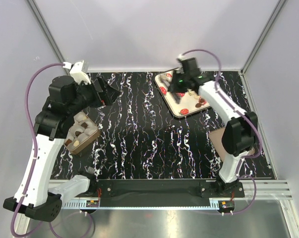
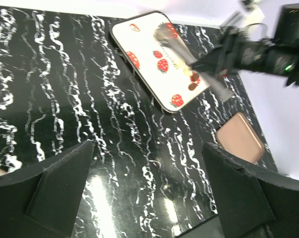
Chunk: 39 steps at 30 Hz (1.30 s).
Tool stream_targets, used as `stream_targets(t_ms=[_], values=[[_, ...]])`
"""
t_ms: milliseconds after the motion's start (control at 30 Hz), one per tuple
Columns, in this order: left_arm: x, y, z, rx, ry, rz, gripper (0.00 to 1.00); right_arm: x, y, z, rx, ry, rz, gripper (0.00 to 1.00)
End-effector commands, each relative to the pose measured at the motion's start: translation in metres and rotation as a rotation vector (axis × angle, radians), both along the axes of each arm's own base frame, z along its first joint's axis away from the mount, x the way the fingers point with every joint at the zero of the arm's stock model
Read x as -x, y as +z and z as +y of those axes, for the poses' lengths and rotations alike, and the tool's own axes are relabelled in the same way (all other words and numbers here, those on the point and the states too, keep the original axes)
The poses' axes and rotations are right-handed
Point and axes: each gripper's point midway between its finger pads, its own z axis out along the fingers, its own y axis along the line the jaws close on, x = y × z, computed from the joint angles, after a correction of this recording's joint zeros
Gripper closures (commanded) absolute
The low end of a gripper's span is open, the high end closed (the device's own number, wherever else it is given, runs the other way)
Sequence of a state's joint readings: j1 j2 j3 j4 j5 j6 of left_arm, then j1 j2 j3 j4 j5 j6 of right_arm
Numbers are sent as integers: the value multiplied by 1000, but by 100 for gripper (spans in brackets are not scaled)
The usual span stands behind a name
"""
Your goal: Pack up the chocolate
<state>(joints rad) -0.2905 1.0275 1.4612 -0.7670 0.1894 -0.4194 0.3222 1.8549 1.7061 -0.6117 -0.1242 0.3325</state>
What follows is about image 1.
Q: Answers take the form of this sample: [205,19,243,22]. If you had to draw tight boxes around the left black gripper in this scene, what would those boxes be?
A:
[68,75,120,115]

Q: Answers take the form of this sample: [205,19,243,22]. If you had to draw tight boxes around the metal tongs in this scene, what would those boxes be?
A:
[172,93,181,104]

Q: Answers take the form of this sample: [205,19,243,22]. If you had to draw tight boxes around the round white chocolate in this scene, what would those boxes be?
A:
[73,141,79,147]

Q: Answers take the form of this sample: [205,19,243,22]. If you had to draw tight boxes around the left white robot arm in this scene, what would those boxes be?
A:
[3,75,120,222]

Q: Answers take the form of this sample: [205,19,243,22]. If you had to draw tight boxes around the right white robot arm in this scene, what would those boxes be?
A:
[168,68,260,197]

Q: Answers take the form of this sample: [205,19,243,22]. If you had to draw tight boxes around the strawberry print tray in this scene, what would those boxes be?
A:
[154,70,210,118]

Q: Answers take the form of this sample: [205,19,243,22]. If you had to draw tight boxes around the gold tin box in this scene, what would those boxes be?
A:
[64,112,101,155]

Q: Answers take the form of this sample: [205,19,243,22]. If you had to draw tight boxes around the rose gold tin lid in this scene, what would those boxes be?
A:
[208,130,255,163]

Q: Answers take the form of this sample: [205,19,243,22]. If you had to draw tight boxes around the left controller board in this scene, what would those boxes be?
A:
[86,199,100,207]

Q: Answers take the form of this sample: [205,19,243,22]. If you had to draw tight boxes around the controller board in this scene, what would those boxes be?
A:
[86,199,100,207]
[220,201,235,210]

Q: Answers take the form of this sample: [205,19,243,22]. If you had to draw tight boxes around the right controller board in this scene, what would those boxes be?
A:
[220,201,235,210]

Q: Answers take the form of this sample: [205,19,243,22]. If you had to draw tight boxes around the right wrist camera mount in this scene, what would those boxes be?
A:
[177,54,200,74]

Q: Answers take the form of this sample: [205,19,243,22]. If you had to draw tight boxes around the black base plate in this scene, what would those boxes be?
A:
[96,179,245,208]

